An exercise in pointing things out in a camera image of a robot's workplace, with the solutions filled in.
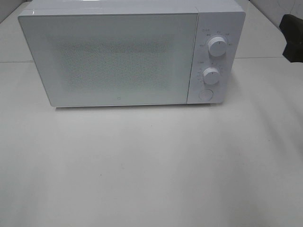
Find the white microwave door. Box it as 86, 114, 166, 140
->
19, 14, 197, 107

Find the white round knob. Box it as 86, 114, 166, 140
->
202, 67, 221, 85
206, 35, 228, 57

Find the round white door button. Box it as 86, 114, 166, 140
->
199, 89, 214, 103

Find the white microwave oven body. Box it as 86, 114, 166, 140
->
18, 0, 246, 106

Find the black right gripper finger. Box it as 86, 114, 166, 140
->
283, 40, 303, 63
279, 14, 303, 38

